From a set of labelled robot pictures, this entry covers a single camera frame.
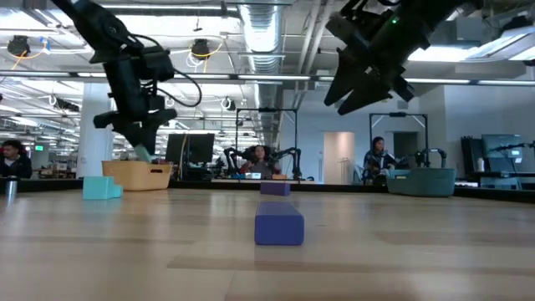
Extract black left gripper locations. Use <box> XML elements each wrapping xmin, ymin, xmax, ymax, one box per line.
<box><xmin>92</xmin><ymin>94</ymin><xmax>179</xmax><ymax>156</ymax></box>

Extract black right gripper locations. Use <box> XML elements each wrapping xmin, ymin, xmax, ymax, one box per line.
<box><xmin>324</xmin><ymin>0</ymin><xmax>431</xmax><ymax>116</ymax></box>

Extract pale teal block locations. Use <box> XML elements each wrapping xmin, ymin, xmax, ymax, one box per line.
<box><xmin>133</xmin><ymin>144</ymin><xmax>154</xmax><ymax>164</ymax></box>

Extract teal stepped block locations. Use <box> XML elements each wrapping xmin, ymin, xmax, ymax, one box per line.
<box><xmin>82</xmin><ymin>176</ymin><xmax>125</xmax><ymax>201</ymax></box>

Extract purple rectangular block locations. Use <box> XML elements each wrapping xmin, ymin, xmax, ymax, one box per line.
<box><xmin>254</xmin><ymin>202</ymin><xmax>305</xmax><ymax>247</ymax></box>
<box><xmin>259</xmin><ymin>181</ymin><xmax>292</xmax><ymax>196</ymax></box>

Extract yellow plastic bin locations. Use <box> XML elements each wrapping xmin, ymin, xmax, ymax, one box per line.
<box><xmin>101</xmin><ymin>160</ymin><xmax>173</xmax><ymax>192</ymax></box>

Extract white pillar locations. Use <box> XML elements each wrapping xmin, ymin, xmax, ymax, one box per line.
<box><xmin>77</xmin><ymin>81</ymin><xmax>116</xmax><ymax>179</ymax></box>

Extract black monitor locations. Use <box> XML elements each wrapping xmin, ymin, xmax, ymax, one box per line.
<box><xmin>166</xmin><ymin>133</ymin><xmax>216</xmax><ymax>165</ymax></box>

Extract white door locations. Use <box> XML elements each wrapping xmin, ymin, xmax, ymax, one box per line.
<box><xmin>323</xmin><ymin>131</ymin><xmax>355</xmax><ymax>185</ymax></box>

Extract person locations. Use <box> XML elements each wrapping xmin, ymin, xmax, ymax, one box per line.
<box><xmin>243</xmin><ymin>145</ymin><xmax>282</xmax><ymax>180</ymax></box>
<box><xmin>0</xmin><ymin>139</ymin><xmax>33</xmax><ymax>180</ymax></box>
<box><xmin>361</xmin><ymin>136</ymin><xmax>398</xmax><ymax>184</ymax></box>

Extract long ceiling light strip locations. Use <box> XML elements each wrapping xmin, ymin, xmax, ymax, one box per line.
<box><xmin>0</xmin><ymin>70</ymin><xmax>535</xmax><ymax>87</ymax></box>

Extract teal plastic bin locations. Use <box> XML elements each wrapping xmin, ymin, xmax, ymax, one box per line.
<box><xmin>386</xmin><ymin>167</ymin><xmax>457</xmax><ymax>197</ymax></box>

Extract metal cylinder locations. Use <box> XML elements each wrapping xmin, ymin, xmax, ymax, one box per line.
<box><xmin>3</xmin><ymin>176</ymin><xmax>18</xmax><ymax>200</ymax></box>

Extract grey computer monitor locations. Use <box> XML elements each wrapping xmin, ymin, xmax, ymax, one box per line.
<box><xmin>481</xmin><ymin>133</ymin><xmax>523</xmax><ymax>161</ymax></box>

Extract black aluminium table frame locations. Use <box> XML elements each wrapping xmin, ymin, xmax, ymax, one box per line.
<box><xmin>0</xmin><ymin>178</ymin><xmax>535</xmax><ymax>204</ymax></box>

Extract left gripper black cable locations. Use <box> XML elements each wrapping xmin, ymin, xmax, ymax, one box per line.
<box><xmin>132</xmin><ymin>33</ymin><xmax>204</xmax><ymax>109</ymax></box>

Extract black ceiling camera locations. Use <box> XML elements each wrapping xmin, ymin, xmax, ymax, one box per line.
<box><xmin>7</xmin><ymin>35</ymin><xmax>31</xmax><ymax>58</ymax></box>
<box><xmin>191</xmin><ymin>38</ymin><xmax>211</xmax><ymax>59</ymax></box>

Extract silver ventilation duct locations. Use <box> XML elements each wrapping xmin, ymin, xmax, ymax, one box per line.
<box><xmin>238</xmin><ymin>3</ymin><xmax>286</xmax><ymax>147</ymax></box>

